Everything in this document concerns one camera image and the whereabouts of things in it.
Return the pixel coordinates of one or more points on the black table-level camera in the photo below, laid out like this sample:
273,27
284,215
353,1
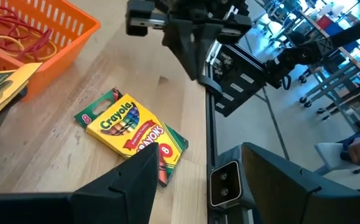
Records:
225,183

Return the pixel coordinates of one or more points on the grey wheeled desk frame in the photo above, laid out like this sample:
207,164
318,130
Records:
332,84

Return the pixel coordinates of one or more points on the orange plastic basket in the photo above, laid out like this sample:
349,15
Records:
74,25

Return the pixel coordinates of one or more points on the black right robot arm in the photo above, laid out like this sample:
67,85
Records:
307,53

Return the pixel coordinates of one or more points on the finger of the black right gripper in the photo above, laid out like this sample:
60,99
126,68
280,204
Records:
207,40
182,43

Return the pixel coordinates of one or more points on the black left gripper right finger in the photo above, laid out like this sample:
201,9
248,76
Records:
291,196

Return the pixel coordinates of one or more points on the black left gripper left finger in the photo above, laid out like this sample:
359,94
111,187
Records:
105,202

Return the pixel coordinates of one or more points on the white flat board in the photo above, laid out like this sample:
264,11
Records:
332,158

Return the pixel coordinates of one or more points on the yellow rubber band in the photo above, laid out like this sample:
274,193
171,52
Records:
15,43
51,51

